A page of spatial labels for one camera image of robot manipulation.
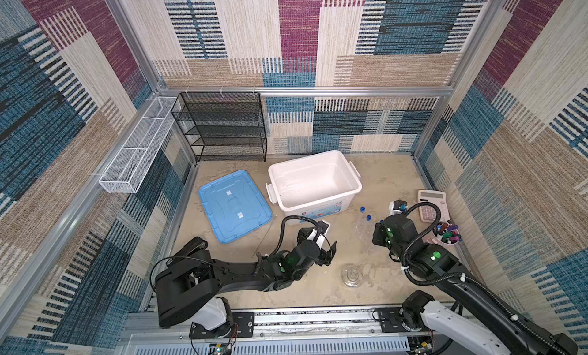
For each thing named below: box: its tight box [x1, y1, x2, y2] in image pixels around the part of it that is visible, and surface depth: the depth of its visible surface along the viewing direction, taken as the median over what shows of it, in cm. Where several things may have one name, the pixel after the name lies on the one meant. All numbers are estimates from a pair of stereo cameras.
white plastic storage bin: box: [264, 149, 363, 226], surface depth 98 cm
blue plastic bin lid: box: [199, 169, 273, 245], surface depth 105 cm
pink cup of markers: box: [421, 219, 464, 254], surface depth 83 cm
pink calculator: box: [417, 189, 451, 224], surface depth 101 cm
